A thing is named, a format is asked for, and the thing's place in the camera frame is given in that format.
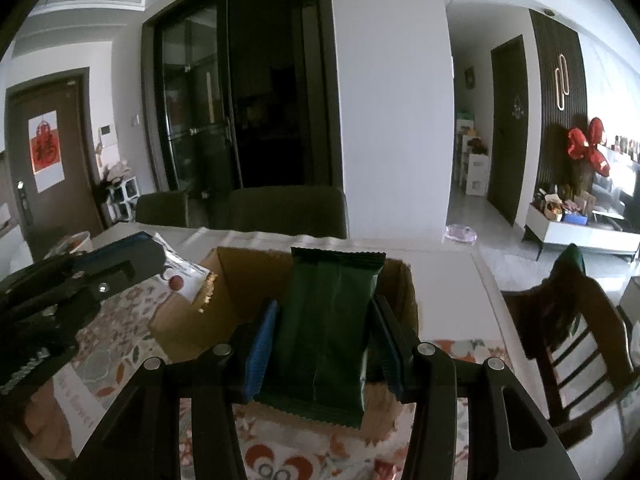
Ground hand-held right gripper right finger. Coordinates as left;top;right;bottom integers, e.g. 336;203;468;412
369;295;584;480

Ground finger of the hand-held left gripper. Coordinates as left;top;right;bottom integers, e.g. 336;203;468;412
69;233;167;312

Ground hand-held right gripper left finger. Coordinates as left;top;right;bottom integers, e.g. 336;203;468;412
66;299;280;480

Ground white packet with red dot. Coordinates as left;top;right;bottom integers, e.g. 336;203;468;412
149;232;217;314

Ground dark green snack packet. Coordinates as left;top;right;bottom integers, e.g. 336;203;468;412
253;246;387;430

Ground cardboard box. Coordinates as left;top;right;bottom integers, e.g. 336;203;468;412
148;246;420;442

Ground white bowl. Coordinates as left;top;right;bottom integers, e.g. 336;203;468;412
49;231;94;261

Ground small white cube shelf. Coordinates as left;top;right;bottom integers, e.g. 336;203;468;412
107;177;139;224

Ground small dark green chair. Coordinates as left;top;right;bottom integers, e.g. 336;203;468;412
135;192;189;229

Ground flower bouquet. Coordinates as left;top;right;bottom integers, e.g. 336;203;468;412
97;159;131;196

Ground floral patterned table cover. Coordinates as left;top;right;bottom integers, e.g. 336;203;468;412
10;225;516;480

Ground brown entrance door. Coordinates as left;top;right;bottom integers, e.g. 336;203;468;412
4;67;104;262

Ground white and red door poster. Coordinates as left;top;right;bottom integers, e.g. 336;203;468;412
28;112;66;194

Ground wooden chair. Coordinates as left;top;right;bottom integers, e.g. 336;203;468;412
501;244;640;442

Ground white storage shelf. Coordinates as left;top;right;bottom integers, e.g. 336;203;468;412
464;152;491;196

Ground dark sliding glass door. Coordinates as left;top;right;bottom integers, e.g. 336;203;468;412
142;0;347;197

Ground white tv cabinet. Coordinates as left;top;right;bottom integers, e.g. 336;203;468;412
522;202;640;262

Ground dark room door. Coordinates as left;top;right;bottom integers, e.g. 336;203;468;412
487;34;531;227

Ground red foil balloons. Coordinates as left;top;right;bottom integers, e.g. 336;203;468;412
567;117;612;177

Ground dark slatted wall panel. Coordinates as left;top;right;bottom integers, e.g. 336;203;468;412
529;9;586;202

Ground looped wall light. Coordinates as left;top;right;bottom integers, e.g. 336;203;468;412
553;54;570;111

